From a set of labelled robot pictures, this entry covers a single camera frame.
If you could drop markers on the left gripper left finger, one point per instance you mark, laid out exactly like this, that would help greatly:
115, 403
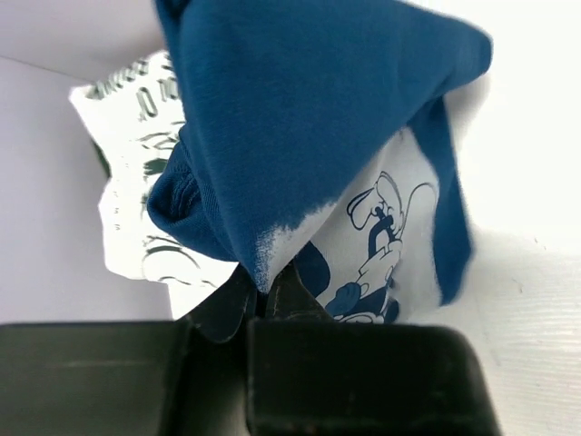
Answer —
183, 377

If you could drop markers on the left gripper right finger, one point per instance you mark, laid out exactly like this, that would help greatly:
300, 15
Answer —
311, 375

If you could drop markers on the blue t-shirt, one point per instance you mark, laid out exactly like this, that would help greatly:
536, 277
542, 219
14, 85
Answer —
316, 133

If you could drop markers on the white printed t-shirt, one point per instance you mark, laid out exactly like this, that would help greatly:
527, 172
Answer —
134, 116

